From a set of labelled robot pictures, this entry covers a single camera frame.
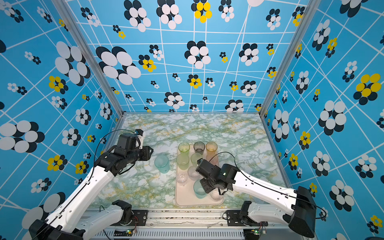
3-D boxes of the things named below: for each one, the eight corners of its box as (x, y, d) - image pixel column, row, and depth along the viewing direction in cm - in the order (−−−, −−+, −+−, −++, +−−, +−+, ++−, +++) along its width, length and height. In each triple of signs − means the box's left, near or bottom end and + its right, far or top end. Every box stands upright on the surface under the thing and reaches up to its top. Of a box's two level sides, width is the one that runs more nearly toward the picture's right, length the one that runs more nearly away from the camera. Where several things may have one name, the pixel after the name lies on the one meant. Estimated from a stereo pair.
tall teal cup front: (157, 173, 91) (153, 166, 82) (159, 163, 95) (155, 155, 87) (169, 173, 91) (166, 166, 82) (170, 163, 95) (167, 155, 87)
